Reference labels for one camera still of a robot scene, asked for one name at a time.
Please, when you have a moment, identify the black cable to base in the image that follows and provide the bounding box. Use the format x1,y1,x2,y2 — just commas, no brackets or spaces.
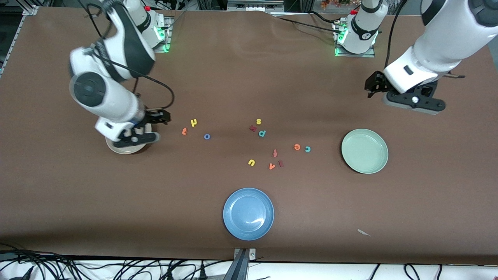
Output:
272,11,343,35

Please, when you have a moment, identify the pale green round plate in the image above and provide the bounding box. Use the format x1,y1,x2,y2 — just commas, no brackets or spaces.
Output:
341,129,389,174

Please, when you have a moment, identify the grey metal rail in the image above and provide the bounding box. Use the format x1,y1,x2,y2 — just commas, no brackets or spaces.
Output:
228,0,284,12

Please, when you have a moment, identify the metal table edge bracket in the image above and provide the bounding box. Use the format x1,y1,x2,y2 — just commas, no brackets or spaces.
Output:
224,248,256,280

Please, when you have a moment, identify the blue round plate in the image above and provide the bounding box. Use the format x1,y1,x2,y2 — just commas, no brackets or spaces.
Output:
223,188,275,241

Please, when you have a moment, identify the beige brown round plate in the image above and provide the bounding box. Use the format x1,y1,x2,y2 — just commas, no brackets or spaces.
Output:
106,134,150,155

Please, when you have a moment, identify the orange flower decoration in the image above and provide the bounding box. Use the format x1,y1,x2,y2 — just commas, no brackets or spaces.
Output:
321,0,360,9

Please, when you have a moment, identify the aluminium frame bar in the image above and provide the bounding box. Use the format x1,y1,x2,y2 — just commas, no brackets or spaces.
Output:
0,5,39,76

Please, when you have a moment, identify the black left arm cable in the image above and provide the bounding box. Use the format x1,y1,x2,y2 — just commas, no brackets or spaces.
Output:
384,0,409,70

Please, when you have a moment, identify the brown table cover sheet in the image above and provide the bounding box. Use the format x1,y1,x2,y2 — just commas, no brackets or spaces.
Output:
0,7,498,265

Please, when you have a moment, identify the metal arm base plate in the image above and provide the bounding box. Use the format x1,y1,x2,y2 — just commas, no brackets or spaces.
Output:
153,16,172,53
334,21,376,58

